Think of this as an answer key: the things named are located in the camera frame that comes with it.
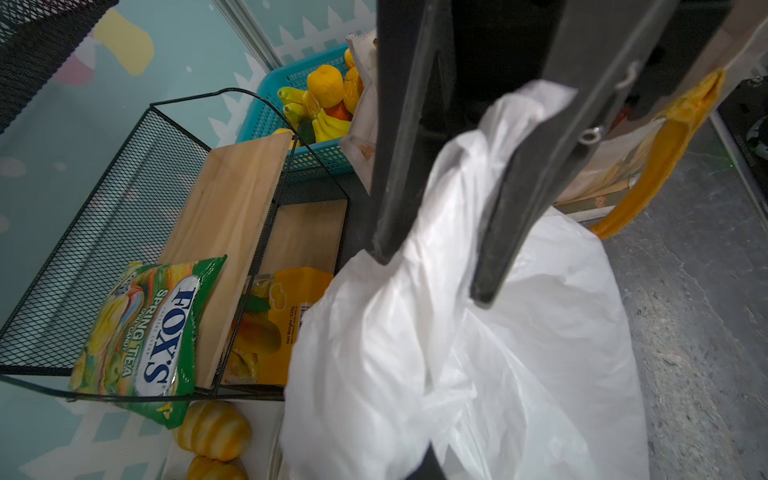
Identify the toy croissant back left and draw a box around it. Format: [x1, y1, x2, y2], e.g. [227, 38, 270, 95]
[186, 456, 248, 480]

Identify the teal plastic fruit basket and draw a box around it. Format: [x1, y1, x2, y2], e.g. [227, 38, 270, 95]
[236, 45, 353, 175]

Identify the toy banana bunch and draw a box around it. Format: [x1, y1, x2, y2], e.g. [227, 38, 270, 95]
[277, 87, 353, 144]

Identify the cream canvas tote bag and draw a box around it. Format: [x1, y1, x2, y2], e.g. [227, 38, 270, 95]
[349, 1, 767, 204]

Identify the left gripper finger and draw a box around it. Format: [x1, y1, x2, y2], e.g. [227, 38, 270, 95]
[407, 445, 447, 480]

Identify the white plastic grocery bag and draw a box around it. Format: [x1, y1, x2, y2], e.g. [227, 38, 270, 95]
[280, 80, 649, 479]

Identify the toy croissant front left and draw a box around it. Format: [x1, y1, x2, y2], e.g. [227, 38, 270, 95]
[173, 401, 252, 462]

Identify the yellow snack packet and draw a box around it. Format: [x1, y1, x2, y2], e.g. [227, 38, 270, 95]
[223, 267, 333, 387]

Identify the toy yellow lemon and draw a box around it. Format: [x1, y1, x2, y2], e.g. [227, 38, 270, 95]
[307, 65, 344, 108]

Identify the toy croissant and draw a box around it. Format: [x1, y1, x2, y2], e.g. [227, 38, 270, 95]
[186, 456, 248, 480]
[173, 401, 252, 462]

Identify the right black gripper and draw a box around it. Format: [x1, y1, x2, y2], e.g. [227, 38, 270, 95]
[368, 0, 733, 307]

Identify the black mesh wall basket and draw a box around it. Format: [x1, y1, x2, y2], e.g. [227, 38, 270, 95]
[1, 0, 117, 130]

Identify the black wire wooden shelf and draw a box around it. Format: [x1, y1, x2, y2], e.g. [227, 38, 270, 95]
[1, 101, 351, 401]

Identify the green Fox's candy bag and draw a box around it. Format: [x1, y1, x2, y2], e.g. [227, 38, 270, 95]
[69, 257, 226, 429]

